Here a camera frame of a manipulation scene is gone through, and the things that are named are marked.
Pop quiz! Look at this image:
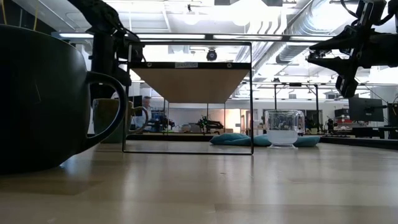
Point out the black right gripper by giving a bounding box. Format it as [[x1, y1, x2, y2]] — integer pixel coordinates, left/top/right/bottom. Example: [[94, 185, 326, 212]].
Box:
[[306, 0, 398, 99]]

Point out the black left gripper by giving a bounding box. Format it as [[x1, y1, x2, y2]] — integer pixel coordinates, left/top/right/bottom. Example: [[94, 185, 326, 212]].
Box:
[[88, 29, 146, 101]]

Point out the brown ceramic mug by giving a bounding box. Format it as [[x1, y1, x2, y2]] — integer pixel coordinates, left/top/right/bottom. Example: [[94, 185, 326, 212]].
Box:
[[92, 98, 149, 144]]

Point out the green ceramic mug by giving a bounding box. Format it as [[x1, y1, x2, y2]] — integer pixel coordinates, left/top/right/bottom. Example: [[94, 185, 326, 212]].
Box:
[[0, 24, 129, 175]]

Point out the clear glass mug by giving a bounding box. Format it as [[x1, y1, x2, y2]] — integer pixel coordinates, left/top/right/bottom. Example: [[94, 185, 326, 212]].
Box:
[[264, 109, 305, 149]]

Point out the black monitor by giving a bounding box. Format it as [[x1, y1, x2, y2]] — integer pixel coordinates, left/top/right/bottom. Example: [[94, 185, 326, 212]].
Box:
[[348, 97, 385, 123], [132, 95, 143, 118]]

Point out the person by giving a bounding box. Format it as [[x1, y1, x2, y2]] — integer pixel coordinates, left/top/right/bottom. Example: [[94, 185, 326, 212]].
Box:
[[133, 95, 154, 130]]

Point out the long ceiling light fixture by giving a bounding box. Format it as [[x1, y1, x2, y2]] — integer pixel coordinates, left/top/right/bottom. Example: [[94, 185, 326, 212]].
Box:
[[57, 32, 335, 43]]

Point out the teal cloth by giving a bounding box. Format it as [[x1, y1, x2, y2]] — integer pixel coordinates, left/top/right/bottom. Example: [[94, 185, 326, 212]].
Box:
[[210, 133, 321, 148]]

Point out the background black metal rig frame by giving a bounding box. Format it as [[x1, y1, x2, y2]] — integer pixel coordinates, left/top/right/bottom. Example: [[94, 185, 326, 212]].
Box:
[[241, 82, 398, 134]]

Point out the wooden shelf black metal frame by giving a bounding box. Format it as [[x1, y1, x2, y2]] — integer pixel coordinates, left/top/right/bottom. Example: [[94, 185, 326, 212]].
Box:
[[122, 41, 254, 156]]

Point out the black aluminium table frame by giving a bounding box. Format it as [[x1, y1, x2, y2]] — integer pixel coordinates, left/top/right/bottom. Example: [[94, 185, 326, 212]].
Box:
[[126, 132, 398, 151]]

